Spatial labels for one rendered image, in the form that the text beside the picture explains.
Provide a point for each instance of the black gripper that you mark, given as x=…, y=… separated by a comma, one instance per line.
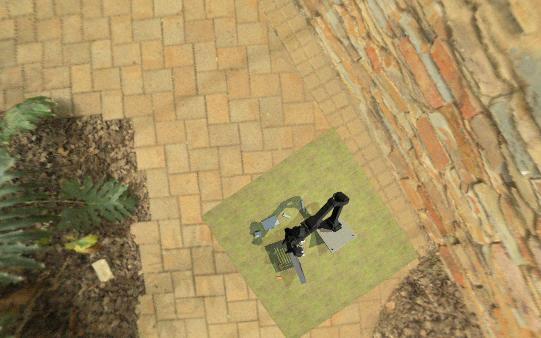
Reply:
x=296, y=251

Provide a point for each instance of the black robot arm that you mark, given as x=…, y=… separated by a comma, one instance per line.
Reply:
x=311, y=224

